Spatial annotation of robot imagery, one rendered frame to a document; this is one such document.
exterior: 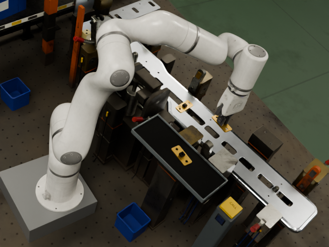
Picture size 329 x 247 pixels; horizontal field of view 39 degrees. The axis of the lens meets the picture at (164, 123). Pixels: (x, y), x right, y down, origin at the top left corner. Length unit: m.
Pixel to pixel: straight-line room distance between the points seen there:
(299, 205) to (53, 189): 0.97
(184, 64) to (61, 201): 1.22
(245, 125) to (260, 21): 2.24
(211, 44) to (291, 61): 2.99
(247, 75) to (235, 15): 3.08
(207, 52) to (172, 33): 0.14
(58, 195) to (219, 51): 0.85
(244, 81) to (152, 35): 0.38
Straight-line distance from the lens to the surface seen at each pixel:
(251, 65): 1.52
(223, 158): 1.81
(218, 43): 1.44
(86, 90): 1.45
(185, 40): 1.36
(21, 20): 2.30
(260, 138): 2.07
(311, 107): 4.04
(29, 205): 1.91
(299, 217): 1.95
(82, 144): 1.57
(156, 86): 1.85
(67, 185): 1.81
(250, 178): 1.95
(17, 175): 1.99
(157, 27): 1.32
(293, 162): 2.54
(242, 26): 4.50
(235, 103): 1.63
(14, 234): 1.97
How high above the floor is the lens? 2.46
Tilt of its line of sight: 47 degrees down
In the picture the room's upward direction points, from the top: 21 degrees clockwise
